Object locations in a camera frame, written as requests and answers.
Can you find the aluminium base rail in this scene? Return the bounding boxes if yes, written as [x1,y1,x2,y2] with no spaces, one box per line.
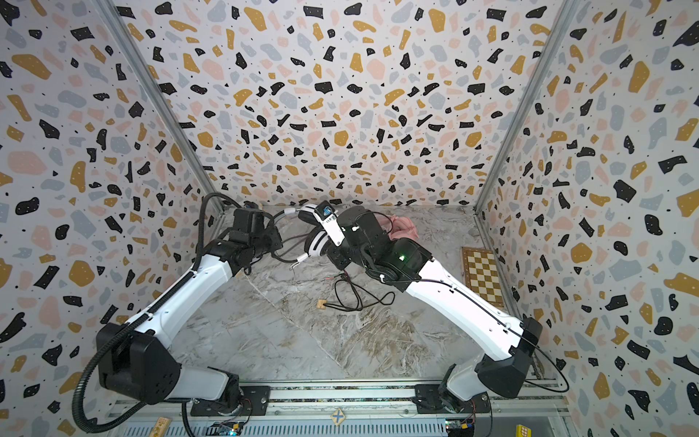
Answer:
[111,379,577,436]

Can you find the black headphone cable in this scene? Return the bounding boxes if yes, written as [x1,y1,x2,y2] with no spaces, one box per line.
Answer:
[272,228,397,313]

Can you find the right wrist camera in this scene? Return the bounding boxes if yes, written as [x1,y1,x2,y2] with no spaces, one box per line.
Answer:
[313,201,345,247]

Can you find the white black headphones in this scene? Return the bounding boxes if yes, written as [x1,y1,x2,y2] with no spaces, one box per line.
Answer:
[270,201,335,269]

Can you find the wooden chessboard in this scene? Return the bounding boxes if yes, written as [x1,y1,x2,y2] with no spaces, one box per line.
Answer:
[462,247,506,311]

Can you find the wooden tile on rail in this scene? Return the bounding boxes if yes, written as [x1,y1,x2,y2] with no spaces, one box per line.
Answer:
[331,408,346,426]

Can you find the black corrugated cable conduit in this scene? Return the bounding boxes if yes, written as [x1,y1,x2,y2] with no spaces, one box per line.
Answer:
[70,192,244,435]

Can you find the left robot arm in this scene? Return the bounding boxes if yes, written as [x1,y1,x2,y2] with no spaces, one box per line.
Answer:
[96,208,281,414]

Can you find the pink headphones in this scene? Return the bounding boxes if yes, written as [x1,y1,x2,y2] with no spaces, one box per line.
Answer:
[389,216,419,240]

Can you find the yellow block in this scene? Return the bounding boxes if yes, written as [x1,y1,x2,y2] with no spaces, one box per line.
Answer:
[515,424,533,437]

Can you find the wooden block at rail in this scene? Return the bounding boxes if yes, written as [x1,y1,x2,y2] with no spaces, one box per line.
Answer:
[149,417,171,437]

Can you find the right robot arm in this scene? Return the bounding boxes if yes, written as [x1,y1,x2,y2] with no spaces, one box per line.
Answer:
[313,202,542,402]

